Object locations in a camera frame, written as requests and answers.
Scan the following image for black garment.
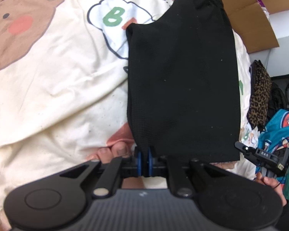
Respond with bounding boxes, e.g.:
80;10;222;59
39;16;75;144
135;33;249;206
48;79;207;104
267;82;289;126

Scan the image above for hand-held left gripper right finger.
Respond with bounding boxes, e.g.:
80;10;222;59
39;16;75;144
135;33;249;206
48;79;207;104
147;147;229;198

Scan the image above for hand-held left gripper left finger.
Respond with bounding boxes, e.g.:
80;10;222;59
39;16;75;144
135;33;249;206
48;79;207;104
59;147;143;199

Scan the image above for brown cardboard sheet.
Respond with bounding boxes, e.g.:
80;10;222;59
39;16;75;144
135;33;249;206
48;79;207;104
223;0;280;54

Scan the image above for white and purple plastic bag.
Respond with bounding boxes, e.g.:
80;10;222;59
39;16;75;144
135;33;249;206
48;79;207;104
254;0;270;15

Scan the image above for black shorts with bear-print panels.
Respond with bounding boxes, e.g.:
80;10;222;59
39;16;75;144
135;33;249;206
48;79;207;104
126;0;241;164

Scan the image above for blue printed garment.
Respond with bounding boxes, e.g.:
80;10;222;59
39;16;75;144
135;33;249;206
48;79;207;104
255;109;289;186

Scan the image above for leopard print garment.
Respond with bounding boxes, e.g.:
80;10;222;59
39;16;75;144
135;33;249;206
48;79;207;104
246;60;272;131

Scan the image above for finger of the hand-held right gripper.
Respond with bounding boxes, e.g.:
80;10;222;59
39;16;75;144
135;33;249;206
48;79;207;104
235;141;258;164

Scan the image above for cream bear print bed sheet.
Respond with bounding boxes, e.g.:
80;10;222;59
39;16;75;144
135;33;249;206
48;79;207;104
0;0;263;231

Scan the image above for person's right hand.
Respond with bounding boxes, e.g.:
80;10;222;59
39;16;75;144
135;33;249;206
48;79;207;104
254;171;287;207

